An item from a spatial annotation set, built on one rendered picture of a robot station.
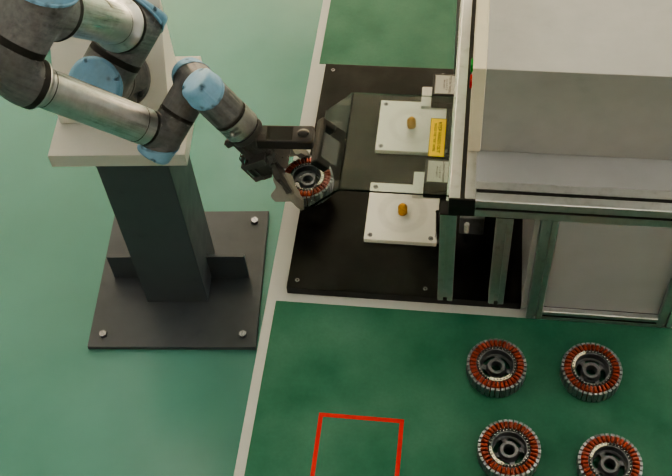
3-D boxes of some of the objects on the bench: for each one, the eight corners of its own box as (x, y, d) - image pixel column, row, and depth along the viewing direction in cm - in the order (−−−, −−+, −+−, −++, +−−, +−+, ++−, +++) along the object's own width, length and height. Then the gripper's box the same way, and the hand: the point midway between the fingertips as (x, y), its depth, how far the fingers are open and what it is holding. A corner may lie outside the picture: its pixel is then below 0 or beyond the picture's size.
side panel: (525, 318, 205) (541, 220, 179) (526, 305, 207) (541, 206, 181) (671, 328, 202) (708, 230, 176) (670, 315, 204) (707, 216, 178)
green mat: (319, 63, 251) (319, 63, 251) (347, -93, 287) (347, -94, 287) (721, 80, 240) (722, 80, 240) (699, -85, 276) (699, -85, 276)
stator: (631, 372, 196) (634, 363, 193) (598, 414, 192) (601, 405, 189) (580, 340, 201) (583, 330, 198) (547, 380, 196) (549, 371, 194)
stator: (513, 416, 192) (515, 407, 190) (552, 464, 186) (554, 455, 184) (464, 447, 189) (465, 438, 186) (501, 496, 183) (503, 488, 180)
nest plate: (363, 242, 216) (363, 238, 215) (370, 186, 225) (370, 182, 224) (436, 246, 214) (436, 243, 213) (440, 190, 223) (440, 186, 222)
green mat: (220, 606, 175) (220, 605, 175) (276, 301, 211) (276, 300, 211) (802, 668, 164) (803, 667, 164) (756, 334, 200) (757, 334, 200)
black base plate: (287, 293, 212) (286, 287, 210) (326, 70, 250) (325, 63, 248) (520, 309, 206) (521, 303, 205) (524, 78, 244) (525, 71, 242)
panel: (520, 307, 204) (534, 215, 180) (524, 68, 243) (536, -34, 219) (526, 308, 204) (541, 216, 180) (529, 69, 243) (542, -33, 219)
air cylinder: (458, 233, 216) (459, 217, 211) (460, 205, 220) (461, 188, 216) (483, 235, 215) (484, 219, 211) (484, 206, 220) (486, 190, 215)
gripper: (232, 103, 216) (289, 160, 229) (216, 172, 205) (277, 227, 218) (265, 90, 211) (321, 148, 224) (250, 159, 201) (310, 216, 213)
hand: (309, 183), depth 219 cm, fingers closed on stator, 13 cm apart
